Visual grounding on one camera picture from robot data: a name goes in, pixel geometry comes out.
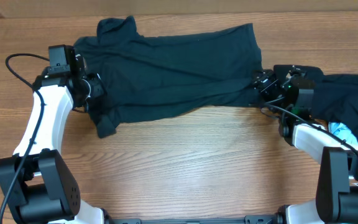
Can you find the dark green t-shirt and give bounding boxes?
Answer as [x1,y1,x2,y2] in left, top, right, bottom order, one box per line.
[74,16,262,138]

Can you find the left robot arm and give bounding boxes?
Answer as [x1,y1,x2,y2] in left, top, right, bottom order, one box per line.
[0,52,112,223]

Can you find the light blue garment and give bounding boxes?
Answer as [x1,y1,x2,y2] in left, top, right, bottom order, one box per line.
[328,123,358,149]

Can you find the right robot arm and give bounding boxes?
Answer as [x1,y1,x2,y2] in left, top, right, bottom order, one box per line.
[245,65,358,223]

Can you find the black garment in pile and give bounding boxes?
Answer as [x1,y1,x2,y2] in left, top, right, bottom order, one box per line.
[273,65,358,140]

